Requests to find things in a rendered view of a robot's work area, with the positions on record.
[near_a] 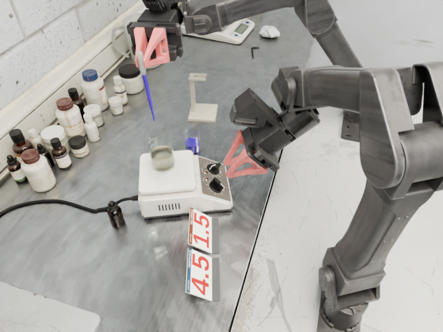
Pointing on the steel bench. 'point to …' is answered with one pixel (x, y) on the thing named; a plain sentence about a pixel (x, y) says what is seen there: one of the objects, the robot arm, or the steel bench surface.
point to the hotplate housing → (181, 201)
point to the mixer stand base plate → (41, 313)
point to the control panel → (212, 179)
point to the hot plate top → (181, 166)
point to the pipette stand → (198, 112)
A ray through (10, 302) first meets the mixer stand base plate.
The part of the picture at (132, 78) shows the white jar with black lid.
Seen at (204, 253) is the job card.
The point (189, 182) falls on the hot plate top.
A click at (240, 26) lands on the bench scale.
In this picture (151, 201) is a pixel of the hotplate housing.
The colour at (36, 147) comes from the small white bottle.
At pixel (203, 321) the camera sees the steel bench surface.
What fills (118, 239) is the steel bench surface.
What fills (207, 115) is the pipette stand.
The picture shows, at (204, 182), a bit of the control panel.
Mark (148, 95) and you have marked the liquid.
